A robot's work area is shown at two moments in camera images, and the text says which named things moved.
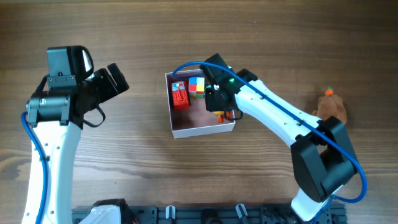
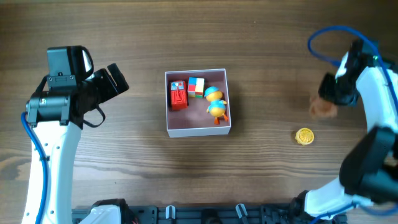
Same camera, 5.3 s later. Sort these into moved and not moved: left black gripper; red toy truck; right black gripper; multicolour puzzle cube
Moved: right black gripper
Not moved: red toy truck; multicolour puzzle cube; left black gripper
